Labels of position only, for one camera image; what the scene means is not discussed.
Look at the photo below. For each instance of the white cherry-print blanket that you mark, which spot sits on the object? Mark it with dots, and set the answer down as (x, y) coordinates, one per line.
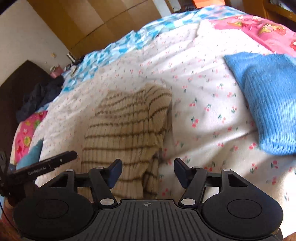
(212, 127)

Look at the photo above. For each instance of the beige brown-striped knit sweater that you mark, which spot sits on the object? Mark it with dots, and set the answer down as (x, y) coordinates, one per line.
(130, 127)

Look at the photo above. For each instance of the dark navy garment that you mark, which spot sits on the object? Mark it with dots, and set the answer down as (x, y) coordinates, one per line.
(42, 94)

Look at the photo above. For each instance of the blue knit sweater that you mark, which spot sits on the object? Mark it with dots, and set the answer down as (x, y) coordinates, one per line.
(268, 84)

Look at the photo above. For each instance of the wooden shelf headboard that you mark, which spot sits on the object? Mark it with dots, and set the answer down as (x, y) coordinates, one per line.
(273, 12)

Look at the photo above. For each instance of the wooden wardrobe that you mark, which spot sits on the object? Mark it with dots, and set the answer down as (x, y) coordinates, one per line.
(84, 26)

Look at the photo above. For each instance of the orange box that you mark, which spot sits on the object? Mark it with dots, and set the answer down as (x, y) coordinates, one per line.
(203, 3)

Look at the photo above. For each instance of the blue white geometric quilt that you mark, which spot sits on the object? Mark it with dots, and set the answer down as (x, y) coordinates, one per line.
(129, 41)

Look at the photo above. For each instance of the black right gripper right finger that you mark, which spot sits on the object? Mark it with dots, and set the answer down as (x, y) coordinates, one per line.
(194, 180)

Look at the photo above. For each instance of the teal knit garment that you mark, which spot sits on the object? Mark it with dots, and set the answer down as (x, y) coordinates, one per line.
(32, 156)

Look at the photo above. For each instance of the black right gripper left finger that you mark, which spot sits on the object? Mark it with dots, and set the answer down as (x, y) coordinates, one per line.
(100, 181)

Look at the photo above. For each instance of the dark brown headboard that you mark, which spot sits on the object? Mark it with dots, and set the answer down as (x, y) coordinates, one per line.
(22, 81)

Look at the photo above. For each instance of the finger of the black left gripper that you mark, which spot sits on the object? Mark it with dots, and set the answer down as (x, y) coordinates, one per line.
(29, 173)

